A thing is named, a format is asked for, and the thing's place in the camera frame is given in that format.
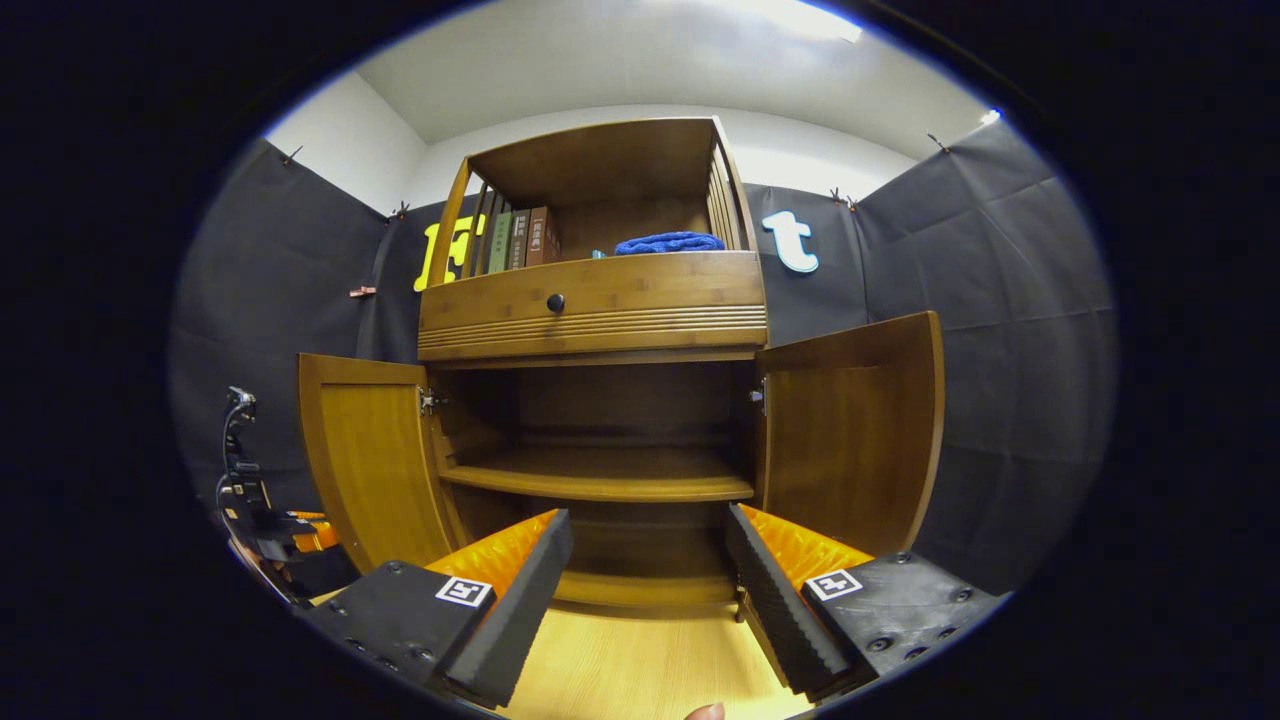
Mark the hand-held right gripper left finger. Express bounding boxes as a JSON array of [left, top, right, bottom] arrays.
[[298, 508, 574, 709]]

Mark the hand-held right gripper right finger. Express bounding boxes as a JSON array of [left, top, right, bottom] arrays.
[[725, 503, 1004, 704]]

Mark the wooden shoe cabinet door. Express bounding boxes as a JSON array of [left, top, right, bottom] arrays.
[[752, 311, 946, 561], [298, 352, 466, 576]]

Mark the wooden double-door shoe cabinet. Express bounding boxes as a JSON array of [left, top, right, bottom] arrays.
[[417, 117, 771, 609]]

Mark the wooden inner shelf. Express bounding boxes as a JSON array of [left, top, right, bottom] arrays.
[[438, 445, 756, 503]]

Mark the wooden drawer front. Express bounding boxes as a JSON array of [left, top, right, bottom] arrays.
[[417, 250, 769, 363]]

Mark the black backdrop cloth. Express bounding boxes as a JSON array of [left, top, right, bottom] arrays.
[[168, 118, 1119, 601]]

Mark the blue folded towel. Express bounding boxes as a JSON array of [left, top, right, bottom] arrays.
[[613, 231, 727, 257]]

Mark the brown book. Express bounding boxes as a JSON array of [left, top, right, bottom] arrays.
[[525, 206, 562, 268]]

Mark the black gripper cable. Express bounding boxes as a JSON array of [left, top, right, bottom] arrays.
[[215, 386, 263, 506]]

